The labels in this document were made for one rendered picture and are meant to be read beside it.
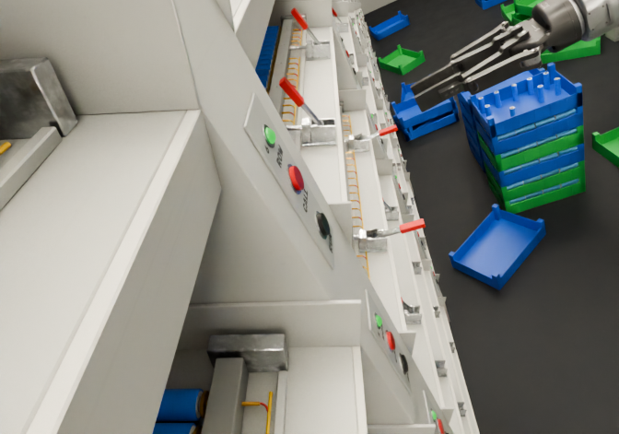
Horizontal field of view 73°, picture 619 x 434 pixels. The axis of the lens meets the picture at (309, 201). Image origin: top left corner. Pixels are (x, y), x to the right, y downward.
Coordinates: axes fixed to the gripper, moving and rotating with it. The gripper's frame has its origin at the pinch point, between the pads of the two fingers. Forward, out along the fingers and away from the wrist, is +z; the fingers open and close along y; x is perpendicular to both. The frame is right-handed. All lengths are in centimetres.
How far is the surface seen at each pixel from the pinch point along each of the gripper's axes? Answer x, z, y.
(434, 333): 48, 22, 11
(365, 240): 5.5, 17.5, 20.4
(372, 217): 8.0, 16.8, 13.3
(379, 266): 8.0, 16.9, 23.8
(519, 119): 61, -19, -65
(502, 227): 102, 1, -60
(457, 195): 100, 12, -85
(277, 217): -23, 9, 47
